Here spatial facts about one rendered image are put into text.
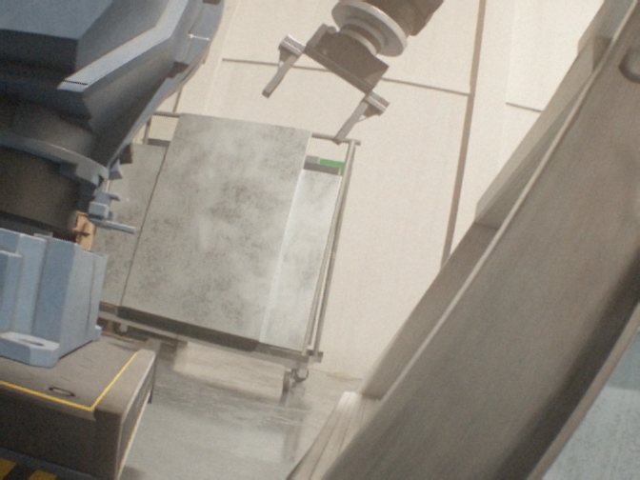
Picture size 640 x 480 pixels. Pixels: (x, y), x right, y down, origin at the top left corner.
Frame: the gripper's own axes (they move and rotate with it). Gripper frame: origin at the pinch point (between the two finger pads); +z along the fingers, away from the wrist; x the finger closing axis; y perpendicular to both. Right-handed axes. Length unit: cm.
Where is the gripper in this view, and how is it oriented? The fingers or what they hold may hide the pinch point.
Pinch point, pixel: (308, 108)
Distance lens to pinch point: 113.0
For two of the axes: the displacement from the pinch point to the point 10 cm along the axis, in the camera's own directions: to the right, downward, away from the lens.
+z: -5.4, 8.3, -1.5
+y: 2.0, -0.4, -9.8
